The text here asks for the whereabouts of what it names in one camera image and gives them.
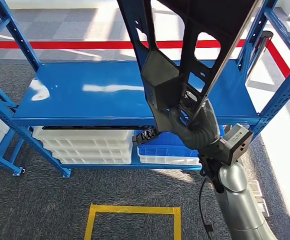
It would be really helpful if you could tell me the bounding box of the blue plastic bin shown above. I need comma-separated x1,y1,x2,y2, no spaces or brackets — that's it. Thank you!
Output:
137,125,226,158

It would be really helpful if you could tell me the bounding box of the grey stanchion post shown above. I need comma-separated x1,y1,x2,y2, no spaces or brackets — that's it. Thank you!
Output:
245,30,274,84

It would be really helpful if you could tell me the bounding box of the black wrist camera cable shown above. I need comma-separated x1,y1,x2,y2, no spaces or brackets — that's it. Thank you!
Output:
199,177,214,233

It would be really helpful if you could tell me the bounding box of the pale floor socket box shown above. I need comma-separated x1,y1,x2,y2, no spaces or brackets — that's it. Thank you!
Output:
248,179,263,199
255,197,271,219

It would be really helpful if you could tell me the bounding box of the blue metal shelf rack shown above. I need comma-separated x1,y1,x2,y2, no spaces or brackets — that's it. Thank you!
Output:
0,71,26,177
0,0,290,179

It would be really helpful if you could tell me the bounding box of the black plastic panel part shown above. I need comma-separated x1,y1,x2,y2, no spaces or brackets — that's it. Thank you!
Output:
116,0,263,133

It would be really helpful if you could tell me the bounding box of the black flat plastic panel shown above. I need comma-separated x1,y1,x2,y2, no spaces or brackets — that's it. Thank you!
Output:
42,125,151,131

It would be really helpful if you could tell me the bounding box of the red barrier belt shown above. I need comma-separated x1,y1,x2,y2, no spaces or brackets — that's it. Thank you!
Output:
266,39,290,111
0,39,245,51

